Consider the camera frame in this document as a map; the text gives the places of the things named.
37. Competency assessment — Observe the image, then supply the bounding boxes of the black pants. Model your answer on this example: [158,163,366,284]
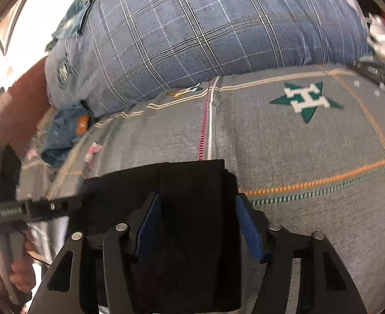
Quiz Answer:
[78,159,242,314]

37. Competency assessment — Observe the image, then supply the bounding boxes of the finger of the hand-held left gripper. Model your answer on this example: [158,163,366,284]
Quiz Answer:
[27,196,83,219]

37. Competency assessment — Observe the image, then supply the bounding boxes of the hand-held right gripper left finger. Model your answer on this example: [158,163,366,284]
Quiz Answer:
[27,192,162,314]

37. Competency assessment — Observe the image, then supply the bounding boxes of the black printed strap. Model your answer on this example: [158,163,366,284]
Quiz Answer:
[351,57,385,95]

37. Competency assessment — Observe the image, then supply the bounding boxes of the folded blue jeans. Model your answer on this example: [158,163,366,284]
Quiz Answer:
[41,102,90,167]

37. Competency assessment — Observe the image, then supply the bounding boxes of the blue plaid pillow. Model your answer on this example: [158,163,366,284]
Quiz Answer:
[45,0,374,116]

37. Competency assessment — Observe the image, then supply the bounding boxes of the bright window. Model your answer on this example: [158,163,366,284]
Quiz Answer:
[0,0,65,99]

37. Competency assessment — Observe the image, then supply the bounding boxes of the crumpled denim garment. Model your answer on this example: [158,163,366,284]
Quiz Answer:
[45,0,95,51]

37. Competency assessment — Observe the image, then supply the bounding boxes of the person's left hand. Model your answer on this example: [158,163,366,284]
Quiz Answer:
[9,254,37,296]

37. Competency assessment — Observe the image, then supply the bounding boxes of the grey patterned bedsheet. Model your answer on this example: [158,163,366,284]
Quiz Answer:
[16,62,385,314]

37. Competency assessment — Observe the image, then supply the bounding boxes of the white red patterned cloth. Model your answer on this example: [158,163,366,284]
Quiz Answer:
[365,13,385,64]

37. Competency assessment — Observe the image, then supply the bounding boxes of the brown headboard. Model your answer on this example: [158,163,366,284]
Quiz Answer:
[8,60,54,144]

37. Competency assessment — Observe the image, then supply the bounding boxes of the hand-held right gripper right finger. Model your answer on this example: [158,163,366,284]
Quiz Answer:
[234,192,367,314]

